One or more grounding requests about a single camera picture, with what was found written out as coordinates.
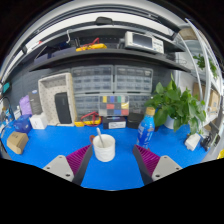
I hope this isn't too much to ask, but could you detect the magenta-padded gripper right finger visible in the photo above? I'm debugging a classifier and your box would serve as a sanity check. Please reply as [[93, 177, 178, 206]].
[[133, 144, 183, 186]]

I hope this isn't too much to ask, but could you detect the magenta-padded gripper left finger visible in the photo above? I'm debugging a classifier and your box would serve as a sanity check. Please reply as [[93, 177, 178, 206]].
[[43, 144, 94, 187]]

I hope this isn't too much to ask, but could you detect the blue drink bottle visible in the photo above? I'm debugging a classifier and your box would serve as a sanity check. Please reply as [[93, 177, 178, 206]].
[[135, 106, 157, 150]]

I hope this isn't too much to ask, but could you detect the white power adapter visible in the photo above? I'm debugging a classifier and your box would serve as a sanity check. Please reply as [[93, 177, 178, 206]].
[[184, 132, 202, 152]]

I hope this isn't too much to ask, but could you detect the white spoon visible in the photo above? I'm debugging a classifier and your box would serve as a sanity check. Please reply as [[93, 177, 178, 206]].
[[96, 127, 106, 149]]

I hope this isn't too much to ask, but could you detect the brown cardboard box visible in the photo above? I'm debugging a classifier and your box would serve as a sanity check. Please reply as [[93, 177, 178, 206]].
[[6, 131, 30, 155]]

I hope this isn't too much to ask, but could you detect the small white box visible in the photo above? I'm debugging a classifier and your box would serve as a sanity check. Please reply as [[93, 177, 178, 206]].
[[29, 112, 49, 130]]

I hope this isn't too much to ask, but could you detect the yellow multimeter with red leads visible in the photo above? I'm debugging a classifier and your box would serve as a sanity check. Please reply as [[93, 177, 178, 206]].
[[73, 111, 103, 128], [75, 37, 108, 53]]

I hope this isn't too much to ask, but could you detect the plain black flat box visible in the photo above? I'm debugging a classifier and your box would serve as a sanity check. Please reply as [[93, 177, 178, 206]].
[[126, 112, 145, 130]]

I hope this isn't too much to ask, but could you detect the dark blue box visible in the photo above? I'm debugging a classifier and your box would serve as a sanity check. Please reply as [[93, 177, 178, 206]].
[[13, 114, 33, 134]]

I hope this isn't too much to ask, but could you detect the black rectangular speaker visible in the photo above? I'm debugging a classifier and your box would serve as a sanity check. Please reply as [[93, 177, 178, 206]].
[[54, 92, 73, 125]]

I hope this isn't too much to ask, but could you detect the black box with white label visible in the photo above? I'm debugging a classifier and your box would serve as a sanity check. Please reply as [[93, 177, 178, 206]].
[[102, 115, 127, 130]]

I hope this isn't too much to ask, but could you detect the green potted plant, white pot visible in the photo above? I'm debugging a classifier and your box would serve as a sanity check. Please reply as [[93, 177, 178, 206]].
[[143, 73, 208, 133]]

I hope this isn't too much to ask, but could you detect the white perforated tray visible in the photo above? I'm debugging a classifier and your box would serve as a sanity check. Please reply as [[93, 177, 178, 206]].
[[37, 72, 78, 127]]

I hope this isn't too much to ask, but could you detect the dark grey flat box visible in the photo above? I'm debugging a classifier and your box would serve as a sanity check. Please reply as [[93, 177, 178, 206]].
[[27, 89, 44, 116]]

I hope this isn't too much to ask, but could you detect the clear box of coloured parts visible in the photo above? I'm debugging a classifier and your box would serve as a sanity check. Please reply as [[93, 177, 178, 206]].
[[98, 94, 130, 118]]

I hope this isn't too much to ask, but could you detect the white shelf unit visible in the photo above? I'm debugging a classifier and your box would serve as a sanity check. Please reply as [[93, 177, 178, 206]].
[[178, 18, 224, 128]]

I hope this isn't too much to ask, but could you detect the dark grey overhead shelf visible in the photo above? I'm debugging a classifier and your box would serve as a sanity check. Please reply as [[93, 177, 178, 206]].
[[28, 48, 192, 74]]

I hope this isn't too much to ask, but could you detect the white benchtop oscilloscope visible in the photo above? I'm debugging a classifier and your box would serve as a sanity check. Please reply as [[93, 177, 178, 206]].
[[124, 30, 165, 55]]

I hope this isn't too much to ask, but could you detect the black oval device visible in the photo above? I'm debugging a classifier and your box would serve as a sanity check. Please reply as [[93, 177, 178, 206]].
[[95, 16, 114, 26]]

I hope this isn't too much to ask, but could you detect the white mug with brown handle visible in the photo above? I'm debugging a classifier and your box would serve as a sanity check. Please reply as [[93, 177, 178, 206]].
[[89, 133, 117, 163]]

